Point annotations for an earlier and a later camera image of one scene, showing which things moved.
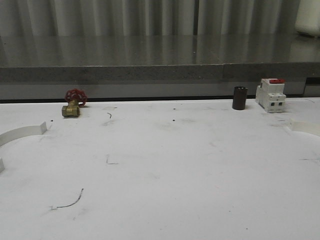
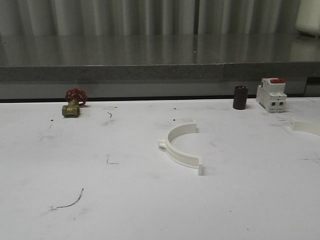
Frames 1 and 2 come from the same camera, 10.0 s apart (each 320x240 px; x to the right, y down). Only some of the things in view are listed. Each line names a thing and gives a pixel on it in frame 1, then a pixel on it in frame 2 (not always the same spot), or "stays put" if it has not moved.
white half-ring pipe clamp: x=11 y=135 -> x=189 y=160
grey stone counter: x=45 y=67 stays put
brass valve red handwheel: x=75 y=98 stays put
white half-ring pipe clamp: x=313 y=128 stays put
